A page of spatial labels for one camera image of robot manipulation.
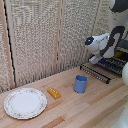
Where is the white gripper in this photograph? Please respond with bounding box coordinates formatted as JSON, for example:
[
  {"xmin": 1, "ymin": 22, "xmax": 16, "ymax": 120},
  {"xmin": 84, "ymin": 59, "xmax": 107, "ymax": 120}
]
[{"xmin": 88, "ymin": 53, "xmax": 103, "ymax": 66}]

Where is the white floral rim plate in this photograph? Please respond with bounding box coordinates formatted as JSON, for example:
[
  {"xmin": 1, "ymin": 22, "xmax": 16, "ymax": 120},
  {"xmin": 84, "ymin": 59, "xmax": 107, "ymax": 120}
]
[{"xmin": 3, "ymin": 87, "xmax": 48, "ymax": 120}]

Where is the blue cup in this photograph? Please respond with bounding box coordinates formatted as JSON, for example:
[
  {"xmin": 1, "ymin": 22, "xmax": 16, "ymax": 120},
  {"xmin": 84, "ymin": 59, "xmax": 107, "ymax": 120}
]
[{"xmin": 73, "ymin": 74, "xmax": 89, "ymax": 94}]

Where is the white rounded object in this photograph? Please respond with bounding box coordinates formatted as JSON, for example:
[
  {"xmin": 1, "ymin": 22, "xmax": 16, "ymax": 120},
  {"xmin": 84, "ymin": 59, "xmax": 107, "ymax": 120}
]
[{"xmin": 121, "ymin": 61, "xmax": 128, "ymax": 86}]

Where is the orange rectangular block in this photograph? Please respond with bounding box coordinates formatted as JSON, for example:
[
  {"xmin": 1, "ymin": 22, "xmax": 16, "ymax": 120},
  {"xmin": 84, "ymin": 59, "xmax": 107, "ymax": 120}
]
[{"xmin": 46, "ymin": 87, "xmax": 62, "ymax": 100}]

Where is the black wire dish rack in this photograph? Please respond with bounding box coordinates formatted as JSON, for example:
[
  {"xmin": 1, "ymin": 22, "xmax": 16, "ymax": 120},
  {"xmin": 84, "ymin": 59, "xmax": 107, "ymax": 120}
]
[{"xmin": 79, "ymin": 62, "xmax": 113, "ymax": 85}]

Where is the thin wooden post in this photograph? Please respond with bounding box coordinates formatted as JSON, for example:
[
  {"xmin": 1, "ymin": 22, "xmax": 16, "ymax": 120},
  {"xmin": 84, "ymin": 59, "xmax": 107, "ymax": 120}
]
[{"xmin": 54, "ymin": 0, "xmax": 67, "ymax": 73}]

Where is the thick wooden post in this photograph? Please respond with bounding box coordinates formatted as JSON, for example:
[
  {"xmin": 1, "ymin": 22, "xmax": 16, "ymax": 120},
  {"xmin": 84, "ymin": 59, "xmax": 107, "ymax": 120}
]
[{"xmin": 0, "ymin": 0, "xmax": 17, "ymax": 90}]

